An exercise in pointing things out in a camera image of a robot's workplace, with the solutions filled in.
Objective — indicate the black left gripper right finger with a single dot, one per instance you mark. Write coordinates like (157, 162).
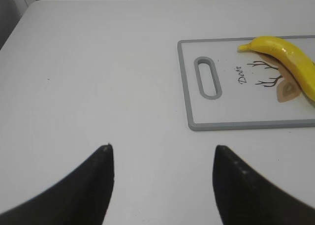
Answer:
(244, 197)

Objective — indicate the white grey-rimmed cutting board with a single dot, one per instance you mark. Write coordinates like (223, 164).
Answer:
(228, 90)

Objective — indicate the yellow plastic banana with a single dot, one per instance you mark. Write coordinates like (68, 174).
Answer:
(293, 58)

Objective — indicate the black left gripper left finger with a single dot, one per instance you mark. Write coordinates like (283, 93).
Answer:
(80, 198)

